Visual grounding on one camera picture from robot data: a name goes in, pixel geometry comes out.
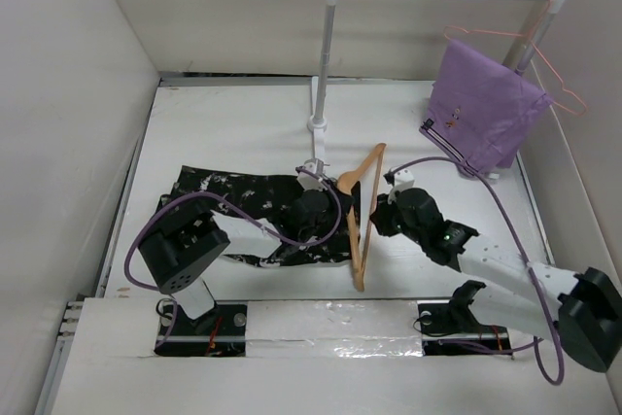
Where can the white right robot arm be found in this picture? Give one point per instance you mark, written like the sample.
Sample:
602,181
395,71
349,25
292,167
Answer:
580,310

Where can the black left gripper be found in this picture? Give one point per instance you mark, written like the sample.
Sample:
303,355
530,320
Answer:
332,216

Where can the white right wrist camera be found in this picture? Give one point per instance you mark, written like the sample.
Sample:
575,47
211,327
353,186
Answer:
400,180

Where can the pink wire hanger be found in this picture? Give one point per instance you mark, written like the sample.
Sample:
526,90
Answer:
539,60

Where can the white silver clothes rack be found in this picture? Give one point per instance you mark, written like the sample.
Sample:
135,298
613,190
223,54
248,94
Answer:
333,51

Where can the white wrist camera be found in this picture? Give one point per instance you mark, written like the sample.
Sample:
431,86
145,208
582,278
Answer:
311,175
400,180

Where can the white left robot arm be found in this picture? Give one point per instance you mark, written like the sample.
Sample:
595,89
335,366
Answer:
186,236

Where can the silver tape strip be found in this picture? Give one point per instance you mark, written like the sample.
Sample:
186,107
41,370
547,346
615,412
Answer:
347,329

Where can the purple garment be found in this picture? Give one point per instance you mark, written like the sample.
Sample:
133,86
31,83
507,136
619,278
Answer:
480,112

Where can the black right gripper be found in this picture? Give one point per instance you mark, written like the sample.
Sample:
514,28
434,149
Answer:
381,219

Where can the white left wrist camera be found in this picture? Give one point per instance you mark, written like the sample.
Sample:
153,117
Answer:
311,175

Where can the black white patterned trousers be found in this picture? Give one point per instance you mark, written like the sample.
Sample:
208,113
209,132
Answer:
269,197

